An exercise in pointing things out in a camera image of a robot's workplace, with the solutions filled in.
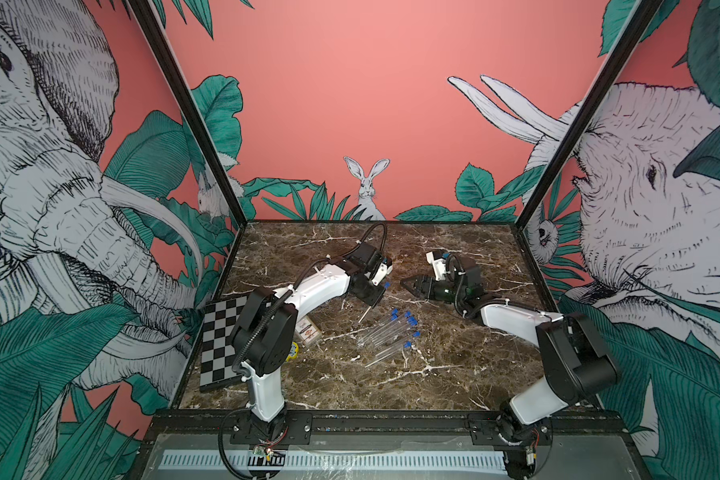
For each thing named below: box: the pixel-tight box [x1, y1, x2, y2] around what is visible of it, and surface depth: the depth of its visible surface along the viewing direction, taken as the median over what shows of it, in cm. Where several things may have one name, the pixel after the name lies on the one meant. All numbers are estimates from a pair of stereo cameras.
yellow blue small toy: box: [286, 341, 299, 362], surface depth 88 cm
